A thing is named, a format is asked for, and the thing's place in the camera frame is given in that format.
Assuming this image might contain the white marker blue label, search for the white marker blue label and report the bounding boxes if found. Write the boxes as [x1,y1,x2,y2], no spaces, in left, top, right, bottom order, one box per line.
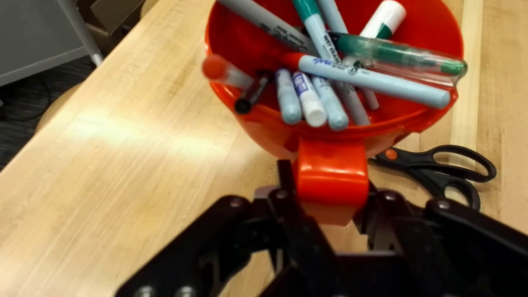
[293,71,329,129]

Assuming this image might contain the white marker teal cap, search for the white marker teal cap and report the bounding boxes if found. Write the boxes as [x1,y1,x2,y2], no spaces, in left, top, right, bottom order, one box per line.
[291,0,382,127]

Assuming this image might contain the black handled scissors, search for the black handled scissors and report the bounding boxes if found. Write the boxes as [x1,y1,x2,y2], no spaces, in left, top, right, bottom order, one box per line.
[369,143,499,213]

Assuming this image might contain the red capped marker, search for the red capped marker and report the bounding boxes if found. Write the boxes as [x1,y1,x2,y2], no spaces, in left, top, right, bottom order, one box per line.
[202,54,255,92]

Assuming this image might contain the clear green pen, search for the clear green pen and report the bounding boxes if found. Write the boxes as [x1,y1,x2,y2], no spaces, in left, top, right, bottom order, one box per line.
[329,31,469,79]

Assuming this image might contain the orange cup with handle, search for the orange cup with handle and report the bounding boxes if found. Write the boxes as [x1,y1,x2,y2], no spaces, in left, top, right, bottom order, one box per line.
[204,0,468,226]

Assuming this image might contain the black pen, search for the black pen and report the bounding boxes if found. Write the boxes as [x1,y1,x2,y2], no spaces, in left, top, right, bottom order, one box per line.
[233,72,271,115]

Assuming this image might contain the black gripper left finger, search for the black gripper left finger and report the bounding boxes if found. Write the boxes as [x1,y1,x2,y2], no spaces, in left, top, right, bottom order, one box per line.
[115,158,344,297]

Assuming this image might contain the thick white green marker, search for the thick white green marker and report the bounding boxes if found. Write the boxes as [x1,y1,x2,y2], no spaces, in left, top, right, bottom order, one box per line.
[360,0,408,39]

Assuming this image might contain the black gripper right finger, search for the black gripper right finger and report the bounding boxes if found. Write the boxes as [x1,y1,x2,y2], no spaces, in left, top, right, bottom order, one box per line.
[357,183,528,297]

